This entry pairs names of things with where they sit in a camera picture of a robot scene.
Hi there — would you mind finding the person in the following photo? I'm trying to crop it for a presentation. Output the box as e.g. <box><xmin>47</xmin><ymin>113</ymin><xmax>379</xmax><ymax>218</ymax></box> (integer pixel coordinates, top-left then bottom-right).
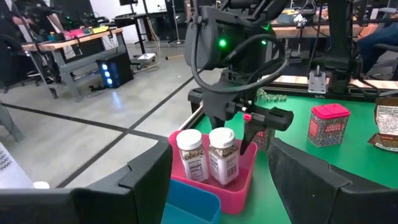
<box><xmin>357</xmin><ymin>21</ymin><xmax>398</xmax><ymax>75</ymax></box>
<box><xmin>0</xmin><ymin>0</ymin><xmax>65</xmax><ymax>41</ymax></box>

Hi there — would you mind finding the white tower fan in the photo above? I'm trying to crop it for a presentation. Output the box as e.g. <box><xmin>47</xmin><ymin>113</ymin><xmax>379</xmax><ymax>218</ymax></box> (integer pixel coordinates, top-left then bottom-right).
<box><xmin>0</xmin><ymin>141</ymin><xmax>50</xmax><ymax>190</ymax></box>

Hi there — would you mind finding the pink plastic bin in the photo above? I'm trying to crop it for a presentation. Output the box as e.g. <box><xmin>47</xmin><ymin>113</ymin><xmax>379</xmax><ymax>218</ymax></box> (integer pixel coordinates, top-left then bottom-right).
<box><xmin>169</xmin><ymin>129</ymin><xmax>259</xmax><ymax>215</ymax></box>

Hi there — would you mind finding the white-lid spice jar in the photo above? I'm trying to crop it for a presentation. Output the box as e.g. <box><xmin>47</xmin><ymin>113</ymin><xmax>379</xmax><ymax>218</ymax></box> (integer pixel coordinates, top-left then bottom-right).
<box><xmin>208</xmin><ymin>127</ymin><xmax>240</xmax><ymax>187</ymax></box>
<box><xmin>176</xmin><ymin>129</ymin><xmax>210</xmax><ymax>184</ymax></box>

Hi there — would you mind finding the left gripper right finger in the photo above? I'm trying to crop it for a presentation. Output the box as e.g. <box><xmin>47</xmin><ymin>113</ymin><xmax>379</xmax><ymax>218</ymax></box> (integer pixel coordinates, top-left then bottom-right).
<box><xmin>267</xmin><ymin>138</ymin><xmax>398</xmax><ymax>224</ymax></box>

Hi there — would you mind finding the computer tower with blue lights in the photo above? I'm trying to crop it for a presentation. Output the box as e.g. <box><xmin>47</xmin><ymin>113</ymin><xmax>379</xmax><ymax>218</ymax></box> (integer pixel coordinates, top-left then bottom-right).
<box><xmin>96</xmin><ymin>52</ymin><xmax>134</xmax><ymax>89</ymax></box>

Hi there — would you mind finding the brown spice pouch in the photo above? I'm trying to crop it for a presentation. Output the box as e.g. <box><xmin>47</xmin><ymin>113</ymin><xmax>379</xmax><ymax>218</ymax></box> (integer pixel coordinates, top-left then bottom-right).
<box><xmin>368</xmin><ymin>96</ymin><xmax>398</xmax><ymax>152</ymax></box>

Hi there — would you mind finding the red-lid smoked paprika tin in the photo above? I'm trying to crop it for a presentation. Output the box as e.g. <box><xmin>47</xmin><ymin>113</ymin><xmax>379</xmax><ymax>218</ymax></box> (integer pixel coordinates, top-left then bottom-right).
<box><xmin>243</xmin><ymin>113</ymin><xmax>276</xmax><ymax>152</ymax></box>
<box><xmin>307</xmin><ymin>103</ymin><xmax>351</xmax><ymax>147</ymax></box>

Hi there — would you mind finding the silver metal bracket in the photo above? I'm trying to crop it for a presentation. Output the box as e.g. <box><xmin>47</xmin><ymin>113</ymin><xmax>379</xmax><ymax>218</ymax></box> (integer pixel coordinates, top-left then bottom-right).
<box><xmin>307</xmin><ymin>65</ymin><xmax>327</xmax><ymax>94</ymax></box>

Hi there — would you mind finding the blue plastic bin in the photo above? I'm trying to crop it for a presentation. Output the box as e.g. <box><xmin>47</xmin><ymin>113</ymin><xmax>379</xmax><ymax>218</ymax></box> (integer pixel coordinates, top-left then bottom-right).
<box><xmin>160</xmin><ymin>179</ymin><xmax>221</xmax><ymax>224</ymax></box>

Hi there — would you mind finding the artificial green plant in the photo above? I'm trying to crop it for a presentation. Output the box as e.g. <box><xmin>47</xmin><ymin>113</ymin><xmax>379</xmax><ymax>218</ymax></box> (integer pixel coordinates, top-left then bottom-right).
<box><xmin>256</xmin><ymin>88</ymin><xmax>289</xmax><ymax>103</ymax></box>

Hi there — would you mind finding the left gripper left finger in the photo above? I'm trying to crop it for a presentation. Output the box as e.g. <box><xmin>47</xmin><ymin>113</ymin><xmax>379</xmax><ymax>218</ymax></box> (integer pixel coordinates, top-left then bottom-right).
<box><xmin>0</xmin><ymin>136</ymin><xmax>174</xmax><ymax>224</ymax></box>

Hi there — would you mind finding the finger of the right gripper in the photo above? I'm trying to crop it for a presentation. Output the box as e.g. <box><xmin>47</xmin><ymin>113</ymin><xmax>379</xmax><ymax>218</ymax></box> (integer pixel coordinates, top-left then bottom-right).
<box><xmin>239</xmin><ymin>107</ymin><xmax>295</xmax><ymax>156</ymax></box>
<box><xmin>207</xmin><ymin>114</ymin><xmax>226</xmax><ymax>130</ymax></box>

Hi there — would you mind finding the wooden workbench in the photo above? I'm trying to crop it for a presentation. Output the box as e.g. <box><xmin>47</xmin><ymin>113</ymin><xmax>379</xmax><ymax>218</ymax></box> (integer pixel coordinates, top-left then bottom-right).
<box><xmin>21</xmin><ymin>27</ymin><xmax>127</xmax><ymax>101</ymax></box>

